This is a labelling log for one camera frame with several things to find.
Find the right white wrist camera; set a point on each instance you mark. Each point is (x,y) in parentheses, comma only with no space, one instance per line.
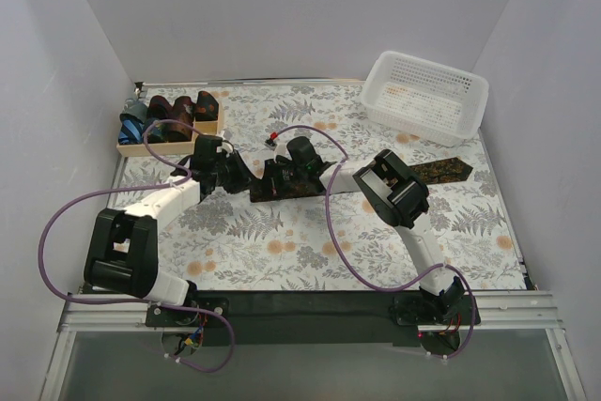
(280,155)

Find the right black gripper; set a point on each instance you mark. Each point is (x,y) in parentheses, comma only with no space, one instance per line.
(273,177)

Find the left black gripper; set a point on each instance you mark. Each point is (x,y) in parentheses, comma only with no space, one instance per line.
(237,172)

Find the grey rolled tie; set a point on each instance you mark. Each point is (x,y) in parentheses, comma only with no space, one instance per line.
(134,110)

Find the black tie with gold keys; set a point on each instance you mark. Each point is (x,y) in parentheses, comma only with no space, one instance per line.
(437,172)

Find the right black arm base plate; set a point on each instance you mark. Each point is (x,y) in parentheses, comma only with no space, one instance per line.
(412,309)

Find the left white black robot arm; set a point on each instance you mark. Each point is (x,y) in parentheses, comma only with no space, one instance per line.
(123,255)

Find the white plastic perforated basket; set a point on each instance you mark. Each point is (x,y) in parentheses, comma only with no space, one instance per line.
(435,102)

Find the floral patterned table mat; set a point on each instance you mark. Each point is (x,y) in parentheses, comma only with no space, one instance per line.
(228,242)

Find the navy yellow-dotted rolled tie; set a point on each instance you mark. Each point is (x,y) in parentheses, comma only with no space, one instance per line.
(153,130)

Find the blue striped rolled tie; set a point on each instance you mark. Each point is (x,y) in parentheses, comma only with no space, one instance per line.
(131,130)

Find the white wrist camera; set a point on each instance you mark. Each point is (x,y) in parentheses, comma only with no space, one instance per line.
(280,155)
(226,147)

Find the black orange-dotted rolled tie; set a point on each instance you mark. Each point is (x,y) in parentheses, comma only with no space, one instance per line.
(206,108)

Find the brown patterned rolled tie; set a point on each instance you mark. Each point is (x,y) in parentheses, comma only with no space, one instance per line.
(182,113)

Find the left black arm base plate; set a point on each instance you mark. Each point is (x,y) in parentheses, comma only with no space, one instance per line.
(161,317)

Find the wooden compartment tray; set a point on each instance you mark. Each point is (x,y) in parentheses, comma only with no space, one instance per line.
(172,148)

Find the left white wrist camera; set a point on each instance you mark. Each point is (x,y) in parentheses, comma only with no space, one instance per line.
(226,147)

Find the aluminium frame rail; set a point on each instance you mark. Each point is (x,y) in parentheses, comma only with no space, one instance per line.
(311,317)

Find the dark red rolled tie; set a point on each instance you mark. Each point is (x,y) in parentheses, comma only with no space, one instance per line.
(159,108)

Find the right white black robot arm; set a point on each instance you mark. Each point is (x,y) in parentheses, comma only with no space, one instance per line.
(396,194)

